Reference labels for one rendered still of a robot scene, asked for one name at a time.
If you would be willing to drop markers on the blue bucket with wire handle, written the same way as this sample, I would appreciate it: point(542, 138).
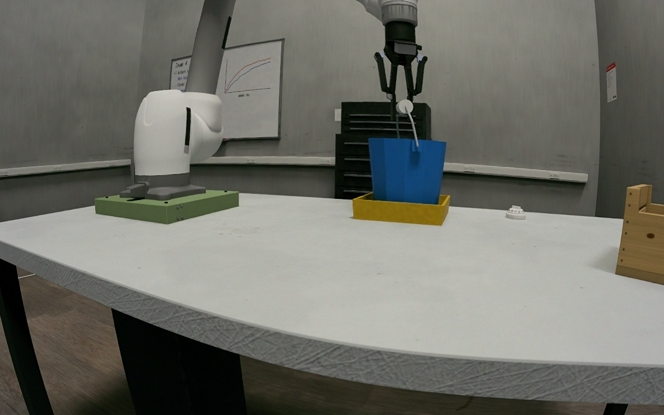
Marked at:
point(406, 170)

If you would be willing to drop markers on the yellow shallow tray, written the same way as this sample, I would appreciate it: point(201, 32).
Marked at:
point(364, 208)

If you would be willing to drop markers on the wooden crate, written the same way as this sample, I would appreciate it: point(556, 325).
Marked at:
point(641, 253)

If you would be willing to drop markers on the white kitchen timer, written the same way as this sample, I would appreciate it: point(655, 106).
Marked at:
point(516, 213)

